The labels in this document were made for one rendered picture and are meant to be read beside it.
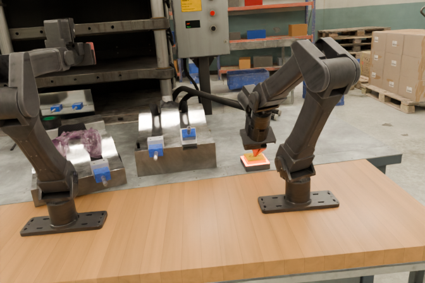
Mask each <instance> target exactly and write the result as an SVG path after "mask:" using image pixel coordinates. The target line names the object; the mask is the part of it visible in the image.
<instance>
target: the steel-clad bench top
mask: <svg viewBox="0 0 425 283"><path fill-rule="evenodd" d="M301 108H302V105H297V106H290V107H279V108H277V109H279V110H281V116H278V118H277V120H276V121H275V120H272V119H271V120H270V126H271V127H272V130H273V133H274V135H275V137H276V143H275V144H274V143H267V144H266V145H267V148H266V149H265V150H264V151H263V152H261V153H262V154H263V155H264V156H265V158H266V159H267V160H268V161H269V163H270V169H264V170H258V171H249V172H246V171H245V169H244V167H243V165H242V163H241V161H240V157H241V156H244V154H249V153H253V151H252V150H244V148H243V144H242V138H241V136H240V129H245V120H246V117H245V111H242V112H231V113H224V114H212V115H205V118H206V123H207V127H208V128H209V129H211V131H210V132H211V134H212V137H213V139H214V141H215V146H216V164H217V167H213V168H208V169H198V170H192V171H183V172H173V173H167V174H158V175H152V176H142V177H138V175H137V167H136V162H135V154H134V150H135V145H136V142H137V138H138V135H139V123H127V124H116V125H109V126H105V129H106V131H107V133H109V134H110V135H111V136H112V138H113V141H114V140H115V142H116V143H115V144H114V145H115V147H116V151H117V154H119V155H120V157H121V161H122V163H123V165H124V167H125V172H126V180H127V184H122V185H119V186H115V187H112V188H108V189H105V190H100V191H95V192H92V193H88V194H94V193H103V192H108V191H118V190H128V189H133V188H143V187H148V186H157V185H163V184H173V183H182V182H187V181H197V180H203V179H212V178H221V177H227V176H236V175H242V174H252V173H257V172H266V171H276V166H275V164H274V159H275V157H276V153H277V150H278V147H279V145H280V144H282V143H284V142H285V140H286V139H287V138H288V137H289V135H290V133H291V132H292V130H293V127H294V125H295V122H296V120H297V118H298V116H299V113H300V110H301ZM14 144H15V142H14V141H13V140H12V139H11V138H10V137H9V136H0V205H9V204H15V203H24V202H33V198H32V194H31V190H30V189H31V183H32V165H31V163H30V162H29V160H28V159H27V158H26V156H25V155H24V153H23V152H22V151H21V150H20V148H19V147H18V145H16V146H15V148H14V149H13V150H11V148H12V146H13V145H14ZM314 155H315V158H314V160H313V161H312V163H313V165H314V166H316V165H321V164H330V163H336V162H345V161H351V160H360V159H373V158H378V157H388V156H393V155H403V153H402V152H399V151H398V150H396V149H394V148H392V147H390V146H389V145H387V144H385V143H383V142H381V141H379V140H378V139H376V138H374V137H372V136H371V135H368V134H367V133H365V132H363V131H361V130H359V129H358V128H356V127H354V126H352V125H351V124H348V123H346V122H345V121H343V120H341V119H339V118H337V117H336V116H334V115H332V114H330V116H329V118H328V120H327V122H326V124H325V125H324V128H323V130H322V132H321V134H320V135H319V138H318V140H317V143H316V146H315V151H314ZM88 194H86V195H88Z"/></svg>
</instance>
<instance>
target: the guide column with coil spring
mask: <svg viewBox="0 0 425 283"><path fill-rule="evenodd" d="M0 49H1V54H11V53H13V52H14V49H13V44H12V41H11V37H10V34H9V29H8V24H7V21H6V16H5V13H4V8H3V6H0Z"/></svg>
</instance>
